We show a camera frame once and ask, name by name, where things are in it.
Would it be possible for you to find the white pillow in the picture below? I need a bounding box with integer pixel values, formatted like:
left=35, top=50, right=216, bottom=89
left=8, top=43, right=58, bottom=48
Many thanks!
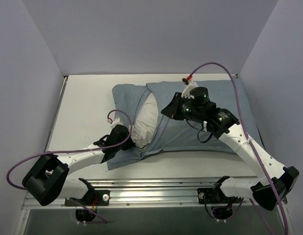
left=131, top=93, right=159, bottom=149

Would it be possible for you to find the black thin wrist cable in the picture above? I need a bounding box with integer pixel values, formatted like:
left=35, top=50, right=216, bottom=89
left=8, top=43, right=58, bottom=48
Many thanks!
left=187, top=118, right=215, bottom=143

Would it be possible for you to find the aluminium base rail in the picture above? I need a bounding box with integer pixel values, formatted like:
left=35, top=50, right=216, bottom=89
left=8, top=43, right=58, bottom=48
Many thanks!
left=25, top=177, right=256, bottom=208

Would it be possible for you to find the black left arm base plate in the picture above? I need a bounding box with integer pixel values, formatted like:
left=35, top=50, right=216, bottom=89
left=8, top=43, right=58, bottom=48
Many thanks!
left=64, top=189, right=110, bottom=207

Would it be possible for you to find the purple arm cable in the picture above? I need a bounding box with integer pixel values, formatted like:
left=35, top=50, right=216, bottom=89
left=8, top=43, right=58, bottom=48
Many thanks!
left=6, top=110, right=134, bottom=225
left=187, top=62, right=289, bottom=235

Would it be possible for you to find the blue pillowcase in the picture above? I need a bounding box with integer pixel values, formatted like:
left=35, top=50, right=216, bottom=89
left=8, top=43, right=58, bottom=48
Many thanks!
left=107, top=78, right=262, bottom=170

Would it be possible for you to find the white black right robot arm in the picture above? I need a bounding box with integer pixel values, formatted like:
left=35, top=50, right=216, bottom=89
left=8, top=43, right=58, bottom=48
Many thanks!
left=161, top=87, right=299, bottom=211

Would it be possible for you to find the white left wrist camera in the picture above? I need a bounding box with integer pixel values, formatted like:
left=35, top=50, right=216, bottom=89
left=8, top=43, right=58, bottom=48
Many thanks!
left=107, top=117, right=123, bottom=128

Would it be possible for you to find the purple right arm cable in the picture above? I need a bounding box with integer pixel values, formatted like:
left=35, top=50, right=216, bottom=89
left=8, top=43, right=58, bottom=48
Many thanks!
left=187, top=62, right=289, bottom=235

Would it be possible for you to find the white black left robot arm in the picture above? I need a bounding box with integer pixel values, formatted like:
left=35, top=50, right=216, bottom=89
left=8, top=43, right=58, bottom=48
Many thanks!
left=22, top=124, right=135, bottom=206

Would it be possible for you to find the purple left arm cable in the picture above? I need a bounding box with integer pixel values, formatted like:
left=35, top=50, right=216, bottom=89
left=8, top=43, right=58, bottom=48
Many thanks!
left=6, top=110, right=134, bottom=225

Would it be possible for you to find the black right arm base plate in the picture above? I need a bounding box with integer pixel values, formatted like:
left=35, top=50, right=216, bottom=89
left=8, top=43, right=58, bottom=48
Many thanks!
left=197, top=187, right=241, bottom=204

